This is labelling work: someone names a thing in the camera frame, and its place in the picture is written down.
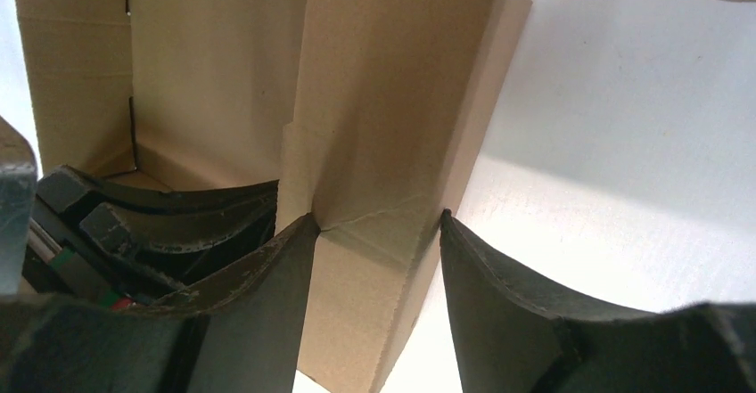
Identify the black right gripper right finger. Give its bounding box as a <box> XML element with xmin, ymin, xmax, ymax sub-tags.
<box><xmin>440</xmin><ymin>210</ymin><xmax>755</xmax><ymax>392</ymax></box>

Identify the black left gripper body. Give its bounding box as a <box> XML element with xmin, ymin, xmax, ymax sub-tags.
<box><xmin>23</xmin><ymin>198</ymin><xmax>189</xmax><ymax>307</ymax></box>

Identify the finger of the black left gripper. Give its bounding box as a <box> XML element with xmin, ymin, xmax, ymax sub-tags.
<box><xmin>37</xmin><ymin>165</ymin><xmax>278</xmax><ymax>214</ymax></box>
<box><xmin>79</xmin><ymin>199</ymin><xmax>275</xmax><ymax>255</ymax></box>

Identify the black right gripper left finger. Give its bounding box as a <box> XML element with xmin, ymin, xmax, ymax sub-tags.
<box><xmin>1</xmin><ymin>214</ymin><xmax>320</xmax><ymax>392</ymax></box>

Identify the brown cardboard box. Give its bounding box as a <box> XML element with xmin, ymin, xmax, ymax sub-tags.
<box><xmin>10</xmin><ymin>0</ymin><xmax>756</xmax><ymax>393</ymax></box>

